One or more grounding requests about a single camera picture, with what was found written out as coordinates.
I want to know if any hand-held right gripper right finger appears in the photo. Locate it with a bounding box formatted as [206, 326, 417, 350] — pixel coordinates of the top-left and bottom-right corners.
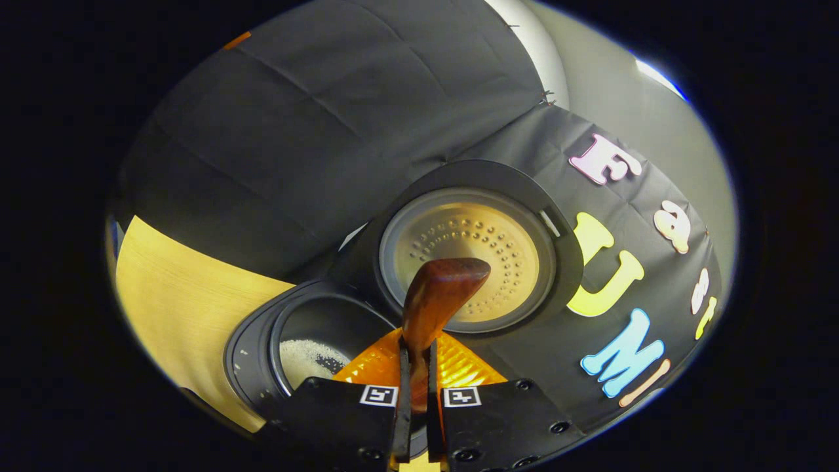
[426, 328, 587, 471]

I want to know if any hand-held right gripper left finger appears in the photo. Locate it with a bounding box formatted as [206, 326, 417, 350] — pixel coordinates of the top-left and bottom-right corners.
[257, 328, 414, 469]

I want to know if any rice heap with dark grains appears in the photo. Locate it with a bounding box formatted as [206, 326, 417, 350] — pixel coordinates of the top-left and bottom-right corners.
[279, 339, 351, 389]

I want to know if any brown wooden spoon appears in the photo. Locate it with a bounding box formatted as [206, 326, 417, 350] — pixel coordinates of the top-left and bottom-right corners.
[401, 257, 492, 414]

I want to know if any grey rice cooker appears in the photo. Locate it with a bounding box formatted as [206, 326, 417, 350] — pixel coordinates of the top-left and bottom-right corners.
[223, 159, 585, 427]

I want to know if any black backdrop cloth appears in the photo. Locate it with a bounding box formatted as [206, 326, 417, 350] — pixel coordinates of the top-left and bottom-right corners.
[108, 0, 722, 433]

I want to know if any small ceiling light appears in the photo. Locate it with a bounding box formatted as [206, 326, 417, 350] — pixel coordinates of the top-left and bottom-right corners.
[634, 58, 686, 99]

